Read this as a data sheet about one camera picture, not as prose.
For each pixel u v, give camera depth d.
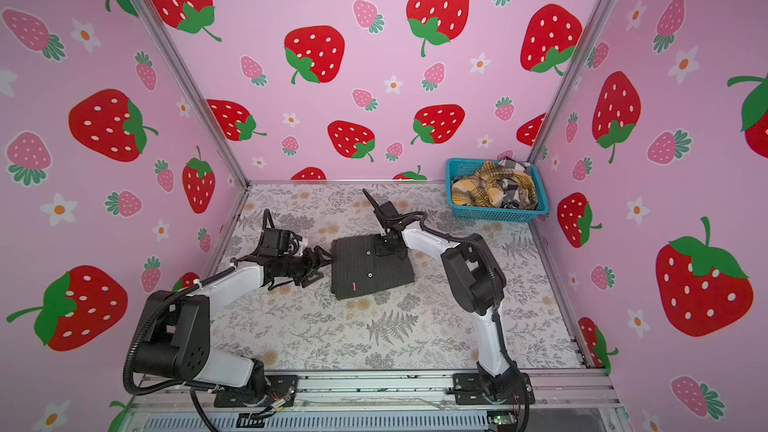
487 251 0.51
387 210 0.80
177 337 0.44
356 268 0.91
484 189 1.05
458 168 1.17
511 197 1.00
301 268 0.80
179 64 0.85
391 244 0.88
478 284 0.53
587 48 0.82
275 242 0.74
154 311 0.46
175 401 0.72
